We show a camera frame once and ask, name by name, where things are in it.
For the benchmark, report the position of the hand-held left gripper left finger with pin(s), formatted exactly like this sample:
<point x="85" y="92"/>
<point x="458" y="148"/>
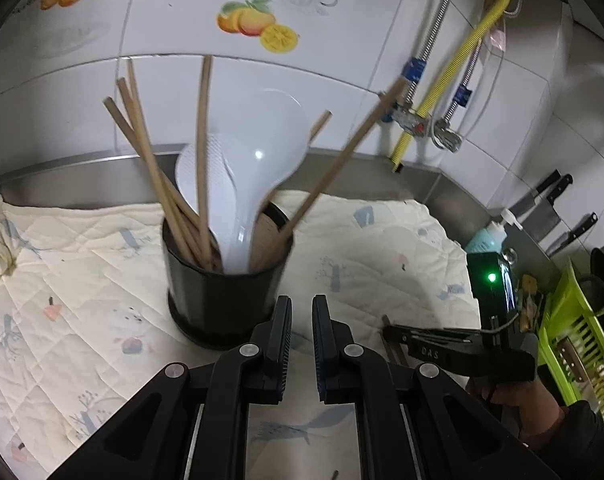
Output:
<point x="282" y="345"/>

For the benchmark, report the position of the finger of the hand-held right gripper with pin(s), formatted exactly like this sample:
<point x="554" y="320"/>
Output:
<point x="432" y="350"/>

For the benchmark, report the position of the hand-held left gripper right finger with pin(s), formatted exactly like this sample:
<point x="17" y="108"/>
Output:
<point x="322" y="345"/>

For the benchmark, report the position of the black utensil holder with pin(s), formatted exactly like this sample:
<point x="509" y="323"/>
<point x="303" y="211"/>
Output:
<point x="216" y="300"/>

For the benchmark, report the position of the wooden chopstick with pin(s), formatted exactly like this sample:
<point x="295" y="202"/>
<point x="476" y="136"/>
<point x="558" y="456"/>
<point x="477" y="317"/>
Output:
<point x="131" y="72"/>
<point x="204" y="110"/>
<point x="322" y="122"/>
<point x="342" y="155"/>
<point x="131" y="132"/>
<point x="124" y="91"/>

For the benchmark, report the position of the white dotted rice paddle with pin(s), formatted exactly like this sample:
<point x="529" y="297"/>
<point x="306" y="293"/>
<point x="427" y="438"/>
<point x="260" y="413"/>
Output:
<point x="186" y="175"/>

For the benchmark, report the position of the translucent white plastic spoon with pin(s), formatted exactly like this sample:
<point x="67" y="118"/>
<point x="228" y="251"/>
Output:
<point x="267" y="135"/>

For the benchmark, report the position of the person's right forearm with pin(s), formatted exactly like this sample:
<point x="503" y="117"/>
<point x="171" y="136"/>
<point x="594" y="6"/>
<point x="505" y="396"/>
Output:
<point x="582" y="440"/>

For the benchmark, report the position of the person's right hand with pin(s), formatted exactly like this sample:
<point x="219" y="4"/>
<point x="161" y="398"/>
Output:
<point x="532" y="405"/>

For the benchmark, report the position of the teal soap pump bottle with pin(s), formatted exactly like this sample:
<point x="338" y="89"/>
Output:
<point x="487" y="240"/>

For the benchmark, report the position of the green plastic dish rack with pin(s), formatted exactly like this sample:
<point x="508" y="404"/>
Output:
<point x="572" y="320"/>

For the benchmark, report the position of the brass pipe valve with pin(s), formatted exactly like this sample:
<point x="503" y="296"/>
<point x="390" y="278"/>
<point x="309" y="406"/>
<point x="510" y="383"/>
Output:
<point x="444" y="137"/>
<point x="409" y="120"/>

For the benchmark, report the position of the blue pipe tag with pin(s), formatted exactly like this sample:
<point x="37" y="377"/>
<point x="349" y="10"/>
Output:
<point x="463" y="95"/>
<point x="414" y="67"/>

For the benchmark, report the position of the cream quilted printed mat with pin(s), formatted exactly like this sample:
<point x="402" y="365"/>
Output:
<point x="81" y="285"/>

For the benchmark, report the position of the pink hanging tag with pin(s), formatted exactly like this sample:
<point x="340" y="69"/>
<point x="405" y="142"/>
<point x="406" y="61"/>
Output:
<point x="498" y="39"/>

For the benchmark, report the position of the large orange fruit sticker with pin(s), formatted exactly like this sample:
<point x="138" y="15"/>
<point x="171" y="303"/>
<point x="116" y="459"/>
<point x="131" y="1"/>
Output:
<point x="257" y="25"/>

